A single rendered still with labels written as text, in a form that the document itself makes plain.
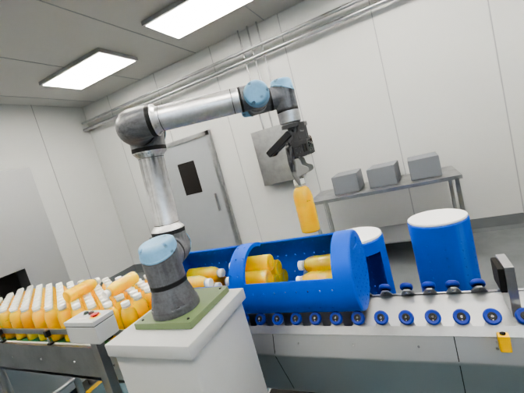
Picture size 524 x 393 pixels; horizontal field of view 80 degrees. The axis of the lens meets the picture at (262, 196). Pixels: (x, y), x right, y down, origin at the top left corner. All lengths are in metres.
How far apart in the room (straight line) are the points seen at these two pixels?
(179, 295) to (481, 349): 0.89
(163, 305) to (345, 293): 0.57
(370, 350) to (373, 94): 3.69
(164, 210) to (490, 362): 1.08
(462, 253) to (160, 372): 1.41
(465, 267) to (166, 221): 1.40
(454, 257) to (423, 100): 2.96
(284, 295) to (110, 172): 5.95
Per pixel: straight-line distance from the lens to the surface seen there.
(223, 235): 5.47
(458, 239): 1.78
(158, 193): 1.12
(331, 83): 4.59
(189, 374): 0.98
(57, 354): 2.15
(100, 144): 6.94
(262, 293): 1.20
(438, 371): 1.22
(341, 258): 1.08
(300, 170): 1.09
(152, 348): 1.00
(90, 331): 1.58
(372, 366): 1.24
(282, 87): 1.10
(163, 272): 1.01
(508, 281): 1.17
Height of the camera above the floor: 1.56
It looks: 7 degrees down
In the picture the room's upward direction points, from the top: 15 degrees counter-clockwise
